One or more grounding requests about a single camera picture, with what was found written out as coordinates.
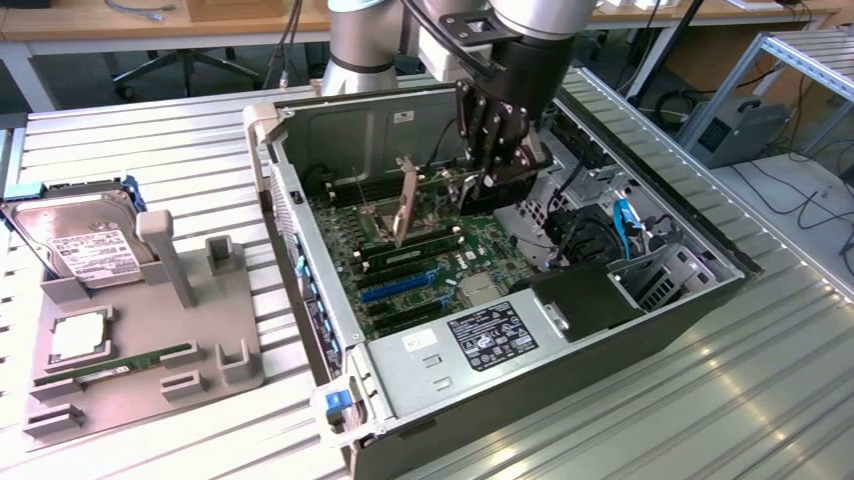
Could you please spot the green graphics card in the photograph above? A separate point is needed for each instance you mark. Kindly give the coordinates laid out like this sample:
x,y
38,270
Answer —
x,y
501,200

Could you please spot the grey parts rack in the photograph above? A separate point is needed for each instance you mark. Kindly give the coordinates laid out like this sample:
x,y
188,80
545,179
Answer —
x,y
134,325

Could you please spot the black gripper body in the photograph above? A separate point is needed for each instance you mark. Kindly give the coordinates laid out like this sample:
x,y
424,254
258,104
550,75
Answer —
x,y
534,70

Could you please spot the CPU socket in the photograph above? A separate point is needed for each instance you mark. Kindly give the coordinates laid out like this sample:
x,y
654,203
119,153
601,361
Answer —
x,y
382,222

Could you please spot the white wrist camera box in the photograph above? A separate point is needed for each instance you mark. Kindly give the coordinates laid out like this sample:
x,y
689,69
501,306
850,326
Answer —
x,y
443,62

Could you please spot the silver CPU chip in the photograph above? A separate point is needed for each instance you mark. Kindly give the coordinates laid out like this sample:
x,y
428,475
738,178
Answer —
x,y
80,337

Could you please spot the black office chair base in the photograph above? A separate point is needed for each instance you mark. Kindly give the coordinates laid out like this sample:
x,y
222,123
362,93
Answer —
x,y
190,59

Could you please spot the silver power supply unit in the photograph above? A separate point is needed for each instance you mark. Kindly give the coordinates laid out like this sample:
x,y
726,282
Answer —
x,y
427,370

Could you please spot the wooden desk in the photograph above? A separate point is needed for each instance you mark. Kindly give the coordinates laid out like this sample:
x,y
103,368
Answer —
x,y
734,17

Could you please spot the aluminium profile frame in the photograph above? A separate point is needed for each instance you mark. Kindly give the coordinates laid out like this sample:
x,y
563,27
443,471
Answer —
x,y
807,57

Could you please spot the silver disk bay cage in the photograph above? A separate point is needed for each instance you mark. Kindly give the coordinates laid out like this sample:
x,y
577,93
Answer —
x,y
523,230

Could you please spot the thin locking lever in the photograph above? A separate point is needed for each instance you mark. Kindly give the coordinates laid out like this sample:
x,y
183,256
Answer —
x,y
366,197

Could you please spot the blue case latch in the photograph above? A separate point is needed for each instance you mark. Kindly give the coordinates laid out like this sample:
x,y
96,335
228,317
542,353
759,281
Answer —
x,y
335,402

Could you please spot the green RAM stick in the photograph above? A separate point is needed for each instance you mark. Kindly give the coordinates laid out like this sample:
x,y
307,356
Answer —
x,y
114,370
434,250

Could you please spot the black open PC case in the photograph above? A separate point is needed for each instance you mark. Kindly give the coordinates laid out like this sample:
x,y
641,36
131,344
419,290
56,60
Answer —
x,y
667,330

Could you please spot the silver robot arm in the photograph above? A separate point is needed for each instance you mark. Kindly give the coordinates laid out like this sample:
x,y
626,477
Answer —
x,y
360,50

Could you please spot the silver chipset heatsink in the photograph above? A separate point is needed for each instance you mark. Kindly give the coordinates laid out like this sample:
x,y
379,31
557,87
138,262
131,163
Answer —
x,y
482,290

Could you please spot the green motherboard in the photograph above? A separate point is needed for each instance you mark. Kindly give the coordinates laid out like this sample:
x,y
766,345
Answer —
x,y
481,250

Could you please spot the blue disk carrier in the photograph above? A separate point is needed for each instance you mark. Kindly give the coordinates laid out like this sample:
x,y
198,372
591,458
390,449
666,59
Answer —
x,y
23,192

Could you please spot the black plastic shroud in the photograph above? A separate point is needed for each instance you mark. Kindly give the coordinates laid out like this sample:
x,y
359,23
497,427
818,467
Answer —
x,y
587,300

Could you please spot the slotted silver disk bay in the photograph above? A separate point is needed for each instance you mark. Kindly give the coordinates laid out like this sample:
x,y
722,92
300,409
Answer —
x,y
661,280

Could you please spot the silver hard disk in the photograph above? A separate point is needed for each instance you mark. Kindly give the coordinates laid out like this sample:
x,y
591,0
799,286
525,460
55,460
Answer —
x,y
74,235

